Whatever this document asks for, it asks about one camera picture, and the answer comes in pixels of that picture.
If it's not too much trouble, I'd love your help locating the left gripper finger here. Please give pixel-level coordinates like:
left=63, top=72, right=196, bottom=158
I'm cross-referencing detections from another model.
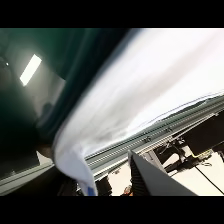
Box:
left=127, top=149, right=198, bottom=197

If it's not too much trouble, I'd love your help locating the white garment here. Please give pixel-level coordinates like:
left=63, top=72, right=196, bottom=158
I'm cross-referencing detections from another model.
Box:
left=52, top=28, right=224, bottom=197

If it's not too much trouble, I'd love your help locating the silver frame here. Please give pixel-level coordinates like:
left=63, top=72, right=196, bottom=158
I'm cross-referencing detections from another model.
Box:
left=0, top=94, right=224, bottom=197

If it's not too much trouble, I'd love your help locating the black cable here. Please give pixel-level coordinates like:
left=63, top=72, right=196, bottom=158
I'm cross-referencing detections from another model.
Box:
left=194, top=165, right=224, bottom=196

